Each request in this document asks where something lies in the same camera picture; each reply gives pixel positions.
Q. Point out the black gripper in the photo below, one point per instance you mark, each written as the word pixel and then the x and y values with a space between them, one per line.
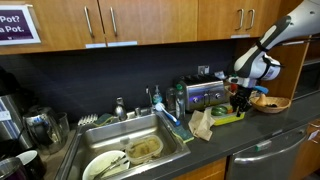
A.
pixel 241 96

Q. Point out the yellow plastic lunchbox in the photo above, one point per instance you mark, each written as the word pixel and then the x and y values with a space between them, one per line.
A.
pixel 226 119

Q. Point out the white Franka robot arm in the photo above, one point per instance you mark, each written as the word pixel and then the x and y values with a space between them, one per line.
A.
pixel 300 16

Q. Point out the orange carrot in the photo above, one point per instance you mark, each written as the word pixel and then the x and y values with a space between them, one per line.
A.
pixel 230 109

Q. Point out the green bell pepper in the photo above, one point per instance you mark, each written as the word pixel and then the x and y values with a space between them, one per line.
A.
pixel 219 110

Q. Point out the white cup red label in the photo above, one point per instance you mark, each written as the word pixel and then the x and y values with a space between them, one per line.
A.
pixel 233 86

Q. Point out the tan pear-shaped gourd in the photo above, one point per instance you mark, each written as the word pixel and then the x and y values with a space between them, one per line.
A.
pixel 262 100

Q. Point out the wicker basket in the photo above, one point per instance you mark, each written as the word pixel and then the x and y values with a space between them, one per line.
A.
pixel 270 108

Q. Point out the dark stick-like item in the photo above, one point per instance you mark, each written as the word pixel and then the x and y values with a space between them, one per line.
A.
pixel 272 105

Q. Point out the stainless steel toaster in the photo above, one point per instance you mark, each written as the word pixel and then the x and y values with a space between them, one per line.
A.
pixel 200 96

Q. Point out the stainless steel dishwasher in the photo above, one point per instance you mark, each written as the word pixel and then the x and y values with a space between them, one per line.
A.
pixel 266 156

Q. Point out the clear bottle green cap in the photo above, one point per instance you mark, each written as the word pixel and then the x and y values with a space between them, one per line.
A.
pixel 180 103

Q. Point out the green yellow sponge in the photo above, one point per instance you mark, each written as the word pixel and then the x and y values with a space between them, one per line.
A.
pixel 182 134
pixel 105 119

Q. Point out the clear empty bottle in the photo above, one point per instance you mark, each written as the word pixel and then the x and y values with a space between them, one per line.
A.
pixel 170 100

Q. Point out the white tape label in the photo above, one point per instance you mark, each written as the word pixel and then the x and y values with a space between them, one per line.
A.
pixel 122 43
pixel 96 45
pixel 240 36

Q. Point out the steel black microwave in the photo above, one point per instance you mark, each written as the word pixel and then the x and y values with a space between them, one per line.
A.
pixel 308 81

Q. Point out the wooden lower cabinet door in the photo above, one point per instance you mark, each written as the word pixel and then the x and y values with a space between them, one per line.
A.
pixel 203 171

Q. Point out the wooden cabinet door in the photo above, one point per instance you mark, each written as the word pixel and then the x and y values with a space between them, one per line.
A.
pixel 216 16
pixel 156 20
pixel 203 171
pixel 266 10
pixel 56 23

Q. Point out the white blue dish brush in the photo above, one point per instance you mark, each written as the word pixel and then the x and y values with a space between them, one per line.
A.
pixel 165 113

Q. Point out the wooden lower drawer front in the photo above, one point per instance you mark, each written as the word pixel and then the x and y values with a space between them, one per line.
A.
pixel 308 150

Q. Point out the clear soap dispenser bottle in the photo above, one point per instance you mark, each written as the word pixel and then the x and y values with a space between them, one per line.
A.
pixel 157 97

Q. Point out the thin chrome spout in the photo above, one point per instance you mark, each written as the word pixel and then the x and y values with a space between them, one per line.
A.
pixel 149 98

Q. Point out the chrome faucet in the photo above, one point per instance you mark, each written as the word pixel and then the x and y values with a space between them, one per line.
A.
pixel 120 111

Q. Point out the stainless steel sink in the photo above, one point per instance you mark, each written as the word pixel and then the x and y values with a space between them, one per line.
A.
pixel 110 136

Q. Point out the metal fork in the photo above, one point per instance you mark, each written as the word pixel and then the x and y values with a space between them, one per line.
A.
pixel 111 166

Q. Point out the white plate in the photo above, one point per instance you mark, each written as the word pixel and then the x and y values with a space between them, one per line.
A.
pixel 100 163

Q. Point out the white slotted rack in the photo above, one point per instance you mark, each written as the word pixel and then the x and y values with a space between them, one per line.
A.
pixel 87 119

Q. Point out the clear glass cup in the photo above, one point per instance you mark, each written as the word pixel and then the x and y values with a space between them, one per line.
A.
pixel 63 125

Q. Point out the steel kettle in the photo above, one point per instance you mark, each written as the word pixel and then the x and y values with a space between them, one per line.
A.
pixel 41 128

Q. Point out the black mug white inside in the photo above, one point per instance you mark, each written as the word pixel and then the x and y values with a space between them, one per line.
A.
pixel 31 161

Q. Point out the black steel coffee machine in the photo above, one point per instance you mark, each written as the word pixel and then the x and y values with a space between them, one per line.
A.
pixel 10 113

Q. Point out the dark purple cup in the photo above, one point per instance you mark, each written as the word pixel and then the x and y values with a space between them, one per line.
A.
pixel 11 170

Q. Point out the purple white framed sign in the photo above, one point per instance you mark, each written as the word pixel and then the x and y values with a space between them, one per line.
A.
pixel 15 25

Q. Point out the blue wrist camera block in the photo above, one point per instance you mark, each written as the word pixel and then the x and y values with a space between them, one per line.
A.
pixel 261 89

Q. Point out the steel wall outlet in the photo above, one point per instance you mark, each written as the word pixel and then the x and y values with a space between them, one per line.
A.
pixel 203 70

